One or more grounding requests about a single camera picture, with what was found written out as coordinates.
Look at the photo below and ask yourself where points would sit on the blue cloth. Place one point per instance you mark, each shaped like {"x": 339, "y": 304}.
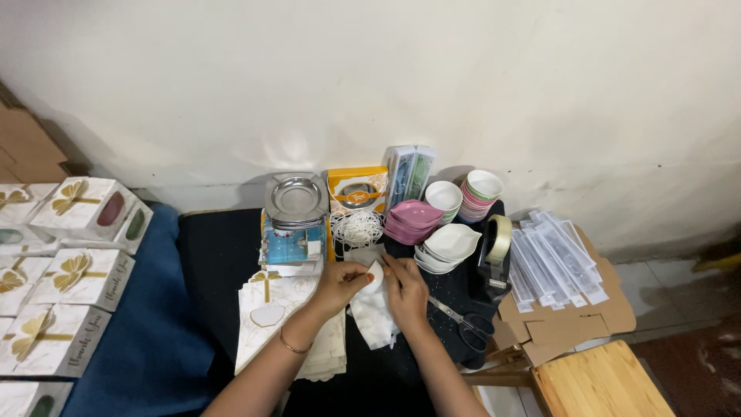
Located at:
{"x": 150, "y": 324}

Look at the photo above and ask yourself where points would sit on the thin gold bangle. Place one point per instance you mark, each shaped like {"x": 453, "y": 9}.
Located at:
{"x": 292, "y": 349}

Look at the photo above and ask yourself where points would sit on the stack of white leaf dishes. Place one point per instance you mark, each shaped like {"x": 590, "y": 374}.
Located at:
{"x": 448, "y": 243}

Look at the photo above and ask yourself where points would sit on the white tissue paper sheet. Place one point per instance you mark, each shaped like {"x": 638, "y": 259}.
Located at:
{"x": 373, "y": 321}

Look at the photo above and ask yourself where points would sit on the pile of clear plastic packets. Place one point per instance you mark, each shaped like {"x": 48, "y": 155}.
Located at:
{"x": 550, "y": 260}

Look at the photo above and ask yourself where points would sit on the grey paper sheet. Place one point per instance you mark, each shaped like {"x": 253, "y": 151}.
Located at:
{"x": 363, "y": 253}

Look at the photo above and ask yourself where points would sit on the stack of pink green bowls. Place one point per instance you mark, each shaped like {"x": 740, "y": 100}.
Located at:
{"x": 481, "y": 191}

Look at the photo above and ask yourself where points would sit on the stack of pink leaf dishes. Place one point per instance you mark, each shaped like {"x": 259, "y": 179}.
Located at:
{"x": 414, "y": 219}

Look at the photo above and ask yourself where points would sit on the clear tape roll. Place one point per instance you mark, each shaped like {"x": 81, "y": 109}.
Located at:
{"x": 501, "y": 237}

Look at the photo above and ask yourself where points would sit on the flat brown cardboard blank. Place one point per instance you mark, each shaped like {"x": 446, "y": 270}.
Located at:
{"x": 573, "y": 330}

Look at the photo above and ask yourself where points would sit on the person's right hand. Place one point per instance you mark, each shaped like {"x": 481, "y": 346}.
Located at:
{"x": 410, "y": 301}

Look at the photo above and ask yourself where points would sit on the clear box with green cutlery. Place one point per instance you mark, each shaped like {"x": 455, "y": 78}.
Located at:
{"x": 422, "y": 168}

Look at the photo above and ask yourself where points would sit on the pile of unfolded box blanks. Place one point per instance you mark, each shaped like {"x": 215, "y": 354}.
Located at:
{"x": 260, "y": 330}

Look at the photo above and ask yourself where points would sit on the wooden stool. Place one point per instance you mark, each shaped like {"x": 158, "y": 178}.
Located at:
{"x": 596, "y": 382}

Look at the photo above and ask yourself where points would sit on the stack of steel plates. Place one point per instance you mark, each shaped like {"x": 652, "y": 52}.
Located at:
{"x": 296, "y": 198}

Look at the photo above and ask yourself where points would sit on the clear box with blue cutlery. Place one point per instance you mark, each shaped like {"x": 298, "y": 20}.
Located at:
{"x": 399, "y": 174}

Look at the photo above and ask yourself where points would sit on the black table cloth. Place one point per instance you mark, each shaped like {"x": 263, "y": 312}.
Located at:
{"x": 220, "y": 260}

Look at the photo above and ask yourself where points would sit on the black tape dispenser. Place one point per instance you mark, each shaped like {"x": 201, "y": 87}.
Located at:
{"x": 489, "y": 278}

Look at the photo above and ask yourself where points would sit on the stack of white round bowls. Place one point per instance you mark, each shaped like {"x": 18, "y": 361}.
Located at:
{"x": 443, "y": 196}

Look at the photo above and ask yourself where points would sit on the stack of white gift boxes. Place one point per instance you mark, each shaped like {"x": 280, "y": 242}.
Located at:
{"x": 69, "y": 278}

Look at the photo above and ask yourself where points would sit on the brown cardboard carton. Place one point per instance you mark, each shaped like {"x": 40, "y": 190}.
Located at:
{"x": 29, "y": 145}

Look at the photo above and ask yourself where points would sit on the orange window box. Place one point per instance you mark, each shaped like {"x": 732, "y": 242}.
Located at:
{"x": 356, "y": 188}

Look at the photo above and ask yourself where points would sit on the small white ceramic dish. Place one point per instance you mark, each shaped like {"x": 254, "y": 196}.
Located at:
{"x": 377, "y": 277}

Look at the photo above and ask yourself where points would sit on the person's left hand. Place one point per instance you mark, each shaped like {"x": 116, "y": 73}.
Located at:
{"x": 333, "y": 289}

